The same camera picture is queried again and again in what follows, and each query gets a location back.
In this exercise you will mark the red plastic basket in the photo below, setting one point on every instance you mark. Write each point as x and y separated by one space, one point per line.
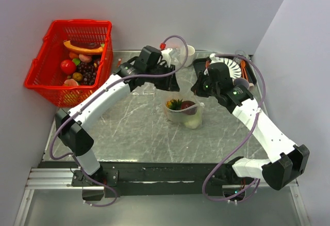
74 60

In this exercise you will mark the toy red apple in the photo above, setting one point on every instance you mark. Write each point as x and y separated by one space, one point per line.
68 67

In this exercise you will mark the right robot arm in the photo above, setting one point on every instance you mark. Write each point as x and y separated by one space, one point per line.
285 159

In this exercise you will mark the clear glass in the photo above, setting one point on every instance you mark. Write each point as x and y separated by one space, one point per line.
238 54

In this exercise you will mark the toy papaya slice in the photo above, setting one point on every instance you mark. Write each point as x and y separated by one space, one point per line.
86 48

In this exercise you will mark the beige purple mug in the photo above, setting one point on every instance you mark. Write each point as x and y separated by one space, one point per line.
243 82

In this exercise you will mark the toy pineapple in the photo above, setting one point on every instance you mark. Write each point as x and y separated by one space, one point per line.
174 104

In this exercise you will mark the toy green cabbage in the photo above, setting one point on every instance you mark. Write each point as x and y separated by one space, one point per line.
193 121

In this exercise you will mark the orange spoon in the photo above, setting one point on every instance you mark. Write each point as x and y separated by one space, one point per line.
243 70

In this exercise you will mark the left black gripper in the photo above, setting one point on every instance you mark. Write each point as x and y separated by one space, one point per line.
170 84

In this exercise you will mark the black tray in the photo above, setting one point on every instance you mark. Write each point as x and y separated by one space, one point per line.
201 65

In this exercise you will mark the toy peach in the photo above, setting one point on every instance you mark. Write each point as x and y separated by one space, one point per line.
85 58

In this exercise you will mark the black base frame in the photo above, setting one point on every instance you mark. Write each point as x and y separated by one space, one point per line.
142 179

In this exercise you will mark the crumpled clear bag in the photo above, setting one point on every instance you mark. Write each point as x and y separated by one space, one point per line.
179 55

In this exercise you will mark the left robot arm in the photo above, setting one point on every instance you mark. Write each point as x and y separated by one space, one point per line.
71 126

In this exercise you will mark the toy dark red fruit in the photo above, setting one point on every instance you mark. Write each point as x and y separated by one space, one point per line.
189 107

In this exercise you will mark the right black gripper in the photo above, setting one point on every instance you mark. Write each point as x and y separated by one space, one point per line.
197 88

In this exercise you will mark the toy grapes bunch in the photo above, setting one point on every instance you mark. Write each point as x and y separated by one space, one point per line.
88 70

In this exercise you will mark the polka dot zip bag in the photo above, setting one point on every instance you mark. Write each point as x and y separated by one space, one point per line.
177 116

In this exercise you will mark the striped white plate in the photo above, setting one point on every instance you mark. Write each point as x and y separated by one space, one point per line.
234 68

